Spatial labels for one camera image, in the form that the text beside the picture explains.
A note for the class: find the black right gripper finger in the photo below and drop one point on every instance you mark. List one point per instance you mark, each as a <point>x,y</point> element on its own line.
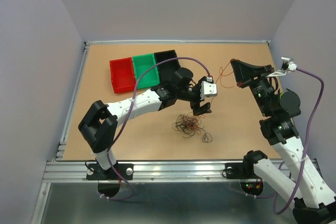
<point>244,71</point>
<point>247,83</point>

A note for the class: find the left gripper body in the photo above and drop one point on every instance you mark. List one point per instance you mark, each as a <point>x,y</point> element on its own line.
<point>195,93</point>

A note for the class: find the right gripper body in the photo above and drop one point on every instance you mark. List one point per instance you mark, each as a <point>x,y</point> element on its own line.
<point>262,87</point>

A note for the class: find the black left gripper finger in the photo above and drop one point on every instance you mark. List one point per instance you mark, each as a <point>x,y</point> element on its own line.
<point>195,104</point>
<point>202,109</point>

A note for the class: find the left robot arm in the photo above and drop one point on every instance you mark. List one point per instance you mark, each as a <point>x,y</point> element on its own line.
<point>99,124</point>

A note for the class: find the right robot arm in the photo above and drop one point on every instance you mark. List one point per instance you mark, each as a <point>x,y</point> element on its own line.
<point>306,193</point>

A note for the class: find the black plastic bin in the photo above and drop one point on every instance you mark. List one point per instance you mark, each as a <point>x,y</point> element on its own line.
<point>166,69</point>

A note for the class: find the green plastic bin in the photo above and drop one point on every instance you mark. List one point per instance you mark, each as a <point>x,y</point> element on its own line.
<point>141,64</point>

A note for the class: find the red plastic bin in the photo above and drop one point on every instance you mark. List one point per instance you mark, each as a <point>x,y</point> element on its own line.
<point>122,75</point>

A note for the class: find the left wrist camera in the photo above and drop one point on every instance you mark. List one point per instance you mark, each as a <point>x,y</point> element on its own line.
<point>208,88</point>

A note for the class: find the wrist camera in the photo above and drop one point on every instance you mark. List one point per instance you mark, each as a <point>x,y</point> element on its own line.
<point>208,88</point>
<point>288,65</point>

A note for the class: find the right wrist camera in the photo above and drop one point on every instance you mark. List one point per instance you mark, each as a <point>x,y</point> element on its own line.
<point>288,65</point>

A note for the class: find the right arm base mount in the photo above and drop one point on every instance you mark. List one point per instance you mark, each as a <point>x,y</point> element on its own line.
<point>239,170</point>

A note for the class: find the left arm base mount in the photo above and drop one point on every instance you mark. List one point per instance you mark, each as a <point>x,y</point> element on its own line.
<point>95,172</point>

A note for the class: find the aluminium frame rail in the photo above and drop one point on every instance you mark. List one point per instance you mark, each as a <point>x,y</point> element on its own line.
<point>168,146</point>

